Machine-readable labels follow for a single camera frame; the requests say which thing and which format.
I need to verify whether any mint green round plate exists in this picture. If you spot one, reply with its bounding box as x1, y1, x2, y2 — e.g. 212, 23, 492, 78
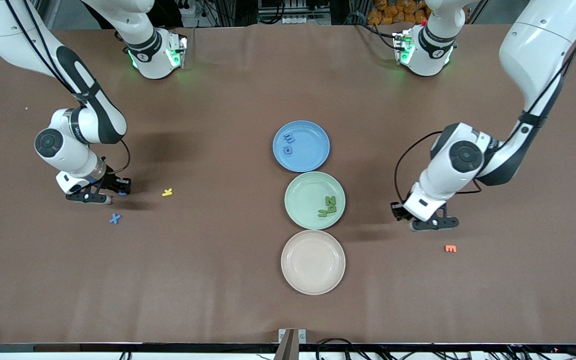
284, 171, 346, 231

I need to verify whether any beige round plate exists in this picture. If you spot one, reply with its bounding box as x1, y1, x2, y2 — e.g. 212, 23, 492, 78
280, 229, 347, 296

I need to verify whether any blue round plate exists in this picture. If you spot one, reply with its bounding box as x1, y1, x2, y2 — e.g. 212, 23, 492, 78
272, 120, 331, 173

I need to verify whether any pile of orange fruits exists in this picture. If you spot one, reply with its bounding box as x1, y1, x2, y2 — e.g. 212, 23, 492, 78
367, 0, 431, 25

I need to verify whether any long white power strip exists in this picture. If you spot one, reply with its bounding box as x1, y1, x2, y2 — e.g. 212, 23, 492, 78
282, 14, 331, 26

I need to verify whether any black looped floor cable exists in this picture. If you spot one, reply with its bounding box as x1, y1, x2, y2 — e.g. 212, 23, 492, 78
315, 338, 369, 360

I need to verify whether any black table edge rail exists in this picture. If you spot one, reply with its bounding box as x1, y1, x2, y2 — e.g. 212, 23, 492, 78
0, 343, 576, 354

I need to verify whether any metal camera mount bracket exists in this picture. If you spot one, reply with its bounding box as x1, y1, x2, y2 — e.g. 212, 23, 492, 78
278, 328, 307, 360

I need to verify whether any black arm base cable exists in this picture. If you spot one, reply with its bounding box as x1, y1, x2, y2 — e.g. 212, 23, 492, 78
355, 20, 399, 48

